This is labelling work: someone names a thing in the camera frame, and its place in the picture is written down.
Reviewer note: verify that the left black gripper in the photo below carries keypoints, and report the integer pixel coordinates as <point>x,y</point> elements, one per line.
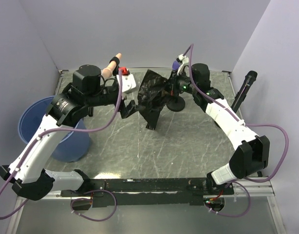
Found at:
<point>126,111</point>

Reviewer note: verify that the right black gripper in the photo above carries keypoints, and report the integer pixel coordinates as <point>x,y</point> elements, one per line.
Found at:
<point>173,81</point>

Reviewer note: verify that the black trash bag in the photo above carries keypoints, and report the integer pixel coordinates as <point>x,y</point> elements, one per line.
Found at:
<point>154,93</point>

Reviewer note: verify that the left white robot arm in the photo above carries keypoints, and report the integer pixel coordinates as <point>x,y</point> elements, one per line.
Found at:
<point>90,87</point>

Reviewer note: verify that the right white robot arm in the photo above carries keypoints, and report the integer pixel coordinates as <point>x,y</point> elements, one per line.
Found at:
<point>251,151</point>

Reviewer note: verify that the blue plastic trash bin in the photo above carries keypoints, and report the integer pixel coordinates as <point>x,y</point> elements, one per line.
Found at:
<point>74,145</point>

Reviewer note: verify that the purple microphone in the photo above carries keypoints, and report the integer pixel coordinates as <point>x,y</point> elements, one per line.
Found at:
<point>176,65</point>

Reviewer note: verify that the beige microphone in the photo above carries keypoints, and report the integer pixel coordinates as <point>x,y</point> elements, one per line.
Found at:
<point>112,68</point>

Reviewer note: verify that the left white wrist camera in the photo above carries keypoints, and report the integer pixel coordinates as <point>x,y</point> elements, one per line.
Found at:
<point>128,80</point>

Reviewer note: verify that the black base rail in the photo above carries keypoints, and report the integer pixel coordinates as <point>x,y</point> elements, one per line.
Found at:
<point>149,191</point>

